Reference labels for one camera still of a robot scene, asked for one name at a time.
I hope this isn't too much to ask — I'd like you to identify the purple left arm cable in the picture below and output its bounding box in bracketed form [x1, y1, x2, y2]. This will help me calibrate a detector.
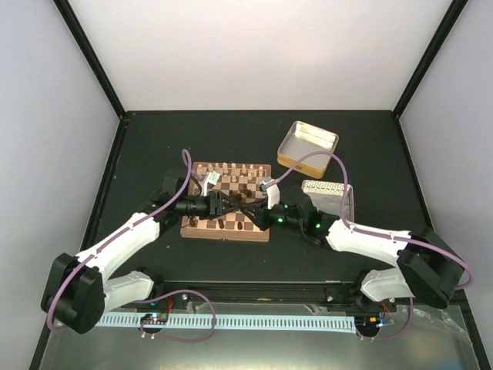
[45, 149, 205, 333]

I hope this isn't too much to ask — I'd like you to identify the left black frame post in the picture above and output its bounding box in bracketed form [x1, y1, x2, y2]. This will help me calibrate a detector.
[53, 0, 126, 118]

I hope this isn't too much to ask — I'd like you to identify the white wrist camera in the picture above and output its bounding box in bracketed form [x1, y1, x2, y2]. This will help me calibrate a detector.
[201, 170, 221, 197]
[258, 177, 280, 210]

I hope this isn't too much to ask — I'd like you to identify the controller circuit board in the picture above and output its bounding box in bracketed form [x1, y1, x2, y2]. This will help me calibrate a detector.
[354, 316, 386, 328]
[140, 313, 169, 325]

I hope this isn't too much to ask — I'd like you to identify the silver patterned tin lid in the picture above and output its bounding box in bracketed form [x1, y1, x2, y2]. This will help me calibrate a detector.
[301, 180, 354, 222]

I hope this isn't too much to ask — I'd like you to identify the right controller circuit board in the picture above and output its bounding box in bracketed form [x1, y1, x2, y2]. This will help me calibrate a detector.
[354, 316, 386, 328]

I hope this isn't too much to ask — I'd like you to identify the white slotted cable duct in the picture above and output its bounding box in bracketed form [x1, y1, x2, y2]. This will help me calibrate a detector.
[96, 312, 356, 334]

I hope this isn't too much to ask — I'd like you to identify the pile of dark pieces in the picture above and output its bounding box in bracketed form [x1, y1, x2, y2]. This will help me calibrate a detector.
[229, 184, 255, 203]

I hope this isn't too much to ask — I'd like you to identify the gold square tin box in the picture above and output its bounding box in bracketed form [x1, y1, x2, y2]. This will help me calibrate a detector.
[277, 121, 339, 179]

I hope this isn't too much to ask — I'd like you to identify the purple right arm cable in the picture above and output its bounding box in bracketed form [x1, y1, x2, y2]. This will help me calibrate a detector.
[269, 150, 473, 341]

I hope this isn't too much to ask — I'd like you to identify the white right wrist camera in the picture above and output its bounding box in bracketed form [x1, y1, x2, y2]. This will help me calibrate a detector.
[258, 177, 280, 210]

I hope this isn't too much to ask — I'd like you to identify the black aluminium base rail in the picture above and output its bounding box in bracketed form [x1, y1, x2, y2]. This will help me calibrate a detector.
[49, 279, 469, 313]

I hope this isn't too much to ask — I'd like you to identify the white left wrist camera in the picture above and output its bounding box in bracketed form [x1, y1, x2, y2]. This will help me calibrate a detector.
[201, 170, 221, 197]

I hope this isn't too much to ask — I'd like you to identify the black frame post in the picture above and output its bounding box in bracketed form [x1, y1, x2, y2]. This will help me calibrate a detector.
[53, 0, 126, 118]
[392, 0, 468, 119]

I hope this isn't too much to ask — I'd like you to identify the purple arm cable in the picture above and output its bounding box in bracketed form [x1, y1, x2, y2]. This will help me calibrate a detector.
[269, 150, 473, 341]
[45, 149, 205, 333]

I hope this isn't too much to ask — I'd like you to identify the left controller circuit board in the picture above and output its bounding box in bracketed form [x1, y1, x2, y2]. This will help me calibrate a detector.
[140, 313, 169, 325]

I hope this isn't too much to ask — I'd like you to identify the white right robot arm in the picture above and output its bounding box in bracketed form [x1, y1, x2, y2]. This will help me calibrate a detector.
[240, 187, 465, 311]

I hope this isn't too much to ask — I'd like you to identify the right black frame post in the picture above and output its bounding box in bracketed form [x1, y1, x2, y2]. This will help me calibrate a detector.
[392, 0, 468, 119]

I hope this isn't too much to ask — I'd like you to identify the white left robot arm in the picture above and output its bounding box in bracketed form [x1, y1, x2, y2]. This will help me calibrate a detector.
[41, 169, 247, 334]

